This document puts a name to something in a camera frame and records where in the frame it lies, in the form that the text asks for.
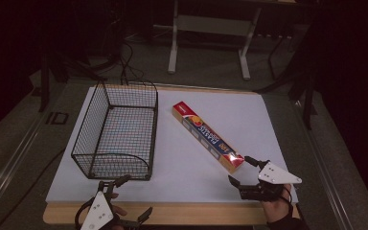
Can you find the black floor bracket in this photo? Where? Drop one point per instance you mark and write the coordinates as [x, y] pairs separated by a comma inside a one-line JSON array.
[[57, 118]]

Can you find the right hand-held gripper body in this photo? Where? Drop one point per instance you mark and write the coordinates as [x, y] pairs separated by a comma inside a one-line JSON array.
[[276, 175]]

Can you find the black metal stand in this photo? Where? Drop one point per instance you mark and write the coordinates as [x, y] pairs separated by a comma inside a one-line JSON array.
[[307, 99], [44, 83]]

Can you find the person's right hand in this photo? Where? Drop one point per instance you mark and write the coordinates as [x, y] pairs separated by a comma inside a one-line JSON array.
[[276, 209]]

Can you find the white metal table frame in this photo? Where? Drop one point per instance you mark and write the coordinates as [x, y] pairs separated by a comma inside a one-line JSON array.
[[211, 25]]

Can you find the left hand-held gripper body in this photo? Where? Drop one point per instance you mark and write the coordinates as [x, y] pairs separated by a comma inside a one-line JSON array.
[[99, 212]]

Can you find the long plastic wrap box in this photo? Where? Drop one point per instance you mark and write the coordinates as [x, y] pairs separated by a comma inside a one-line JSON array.
[[204, 134]]

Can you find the person's left hand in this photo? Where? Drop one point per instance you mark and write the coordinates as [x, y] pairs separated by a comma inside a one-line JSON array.
[[119, 211]]

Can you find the metal floor rail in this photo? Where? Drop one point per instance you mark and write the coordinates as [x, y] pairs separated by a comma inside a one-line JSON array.
[[324, 166], [9, 172]]

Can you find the white table cover sheet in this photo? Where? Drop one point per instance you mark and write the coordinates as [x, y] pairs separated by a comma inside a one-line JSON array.
[[185, 166]]

